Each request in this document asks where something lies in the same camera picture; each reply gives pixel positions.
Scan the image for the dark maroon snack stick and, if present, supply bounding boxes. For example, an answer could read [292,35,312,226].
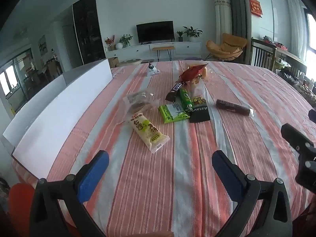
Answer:
[215,99,254,117]

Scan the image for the black Astick snack bag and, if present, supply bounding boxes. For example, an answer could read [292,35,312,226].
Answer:
[189,96,210,123]

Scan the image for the green candy tube pack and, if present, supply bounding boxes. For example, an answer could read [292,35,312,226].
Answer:
[179,88,193,115]

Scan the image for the green wafer snack pack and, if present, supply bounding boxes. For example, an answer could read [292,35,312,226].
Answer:
[158,103,190,124]

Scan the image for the yellow rice cracker pack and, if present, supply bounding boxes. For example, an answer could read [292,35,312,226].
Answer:
[128,112,170,153]

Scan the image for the bagged bread loaf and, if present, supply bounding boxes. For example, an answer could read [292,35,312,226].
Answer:
[186,64,208,100]

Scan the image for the dark brown chocolate bar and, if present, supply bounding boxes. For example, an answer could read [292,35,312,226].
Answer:
[166,81,184,102]

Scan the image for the red cone snack pack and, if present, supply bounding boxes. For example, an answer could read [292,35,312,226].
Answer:
[177,64,207,82]

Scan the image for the clear bag brown hawthorn strips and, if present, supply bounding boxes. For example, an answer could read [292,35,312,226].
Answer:
[123,88,160,116]

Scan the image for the dark wooden chair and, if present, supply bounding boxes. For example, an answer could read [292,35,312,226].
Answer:
[250,38,277,71]

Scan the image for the white foam board box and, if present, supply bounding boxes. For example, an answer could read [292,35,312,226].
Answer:
[3,59,113,179]

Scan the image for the orange lounge chair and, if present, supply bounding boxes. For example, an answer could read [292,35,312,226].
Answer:
[206,33,247,61]

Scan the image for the striped pink grey tablecloth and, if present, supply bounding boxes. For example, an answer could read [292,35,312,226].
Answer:
[11,60,316,237]

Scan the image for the white standing air conditioner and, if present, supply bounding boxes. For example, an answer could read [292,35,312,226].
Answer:
[214,0,232,44]

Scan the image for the potted green plant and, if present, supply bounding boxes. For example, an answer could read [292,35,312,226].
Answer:
[183,26,203,42]

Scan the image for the white triangular snack pouch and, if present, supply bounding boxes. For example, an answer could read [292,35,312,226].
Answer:
[147,63,160,76]

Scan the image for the small wooden side table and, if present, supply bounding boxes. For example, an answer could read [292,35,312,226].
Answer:
[152,45,175,62]

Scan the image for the white tv cabinet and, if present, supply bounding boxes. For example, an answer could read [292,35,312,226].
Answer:
[105,42,201,62]

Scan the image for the cardboard box on floor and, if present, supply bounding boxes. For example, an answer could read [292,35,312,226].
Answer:
[108,57,119,69]

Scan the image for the black flat television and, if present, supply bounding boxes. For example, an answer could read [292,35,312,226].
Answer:
[136,21,175,43]

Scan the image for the white vase with flowers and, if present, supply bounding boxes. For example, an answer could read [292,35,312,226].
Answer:
[116,34,133,49]

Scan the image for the dark glass cabinet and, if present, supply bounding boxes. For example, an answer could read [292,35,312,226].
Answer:
[72,0,105,64]

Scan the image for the red wall hanging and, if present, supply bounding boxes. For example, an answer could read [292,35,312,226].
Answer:
[249,0,263,18]

